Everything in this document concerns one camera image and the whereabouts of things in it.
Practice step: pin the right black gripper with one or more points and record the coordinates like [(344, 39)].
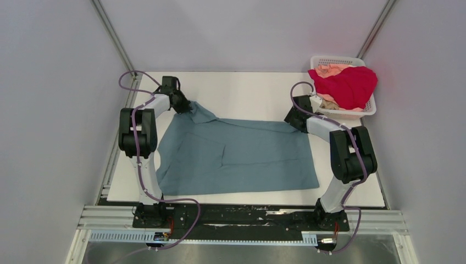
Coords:
[(290, 118)]

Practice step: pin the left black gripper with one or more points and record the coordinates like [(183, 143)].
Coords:
[(186, 106)]

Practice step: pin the blue-grey t shirt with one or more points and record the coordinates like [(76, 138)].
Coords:
[(201, 154)]

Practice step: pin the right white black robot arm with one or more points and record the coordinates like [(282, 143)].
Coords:
[(352, 156)]

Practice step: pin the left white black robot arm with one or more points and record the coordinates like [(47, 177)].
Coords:
[(138, 140)]

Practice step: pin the beige t shirt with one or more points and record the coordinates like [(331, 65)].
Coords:
[(331, 105)]

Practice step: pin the peach t shirt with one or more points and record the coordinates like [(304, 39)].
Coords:
[(325, 71)]

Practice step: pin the white plastic laundry basket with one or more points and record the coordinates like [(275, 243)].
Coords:
[(370, 108)]

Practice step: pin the red t shirt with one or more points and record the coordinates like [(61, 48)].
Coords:
[(352, 88)]

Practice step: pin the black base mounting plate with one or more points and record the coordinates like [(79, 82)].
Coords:
[(241, 222)]

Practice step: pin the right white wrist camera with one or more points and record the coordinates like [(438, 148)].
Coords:
[(316, 101)]

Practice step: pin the aluminium frame rail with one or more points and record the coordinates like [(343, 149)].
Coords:
[(121, 217)]

